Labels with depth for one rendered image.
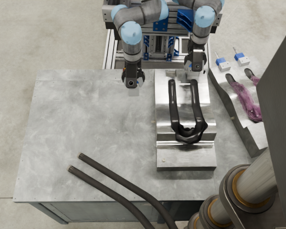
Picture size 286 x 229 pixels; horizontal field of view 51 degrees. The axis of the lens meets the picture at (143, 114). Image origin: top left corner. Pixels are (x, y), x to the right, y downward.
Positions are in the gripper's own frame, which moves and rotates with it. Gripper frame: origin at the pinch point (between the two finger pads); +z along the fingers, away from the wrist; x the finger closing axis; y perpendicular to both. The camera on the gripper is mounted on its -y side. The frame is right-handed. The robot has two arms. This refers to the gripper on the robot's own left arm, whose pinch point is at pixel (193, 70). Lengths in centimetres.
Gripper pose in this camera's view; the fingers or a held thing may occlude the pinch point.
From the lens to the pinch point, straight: 152.6
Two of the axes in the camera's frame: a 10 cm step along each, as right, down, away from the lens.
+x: -10.0, 0.1, 0.0
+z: 0.0, 4.8, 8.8
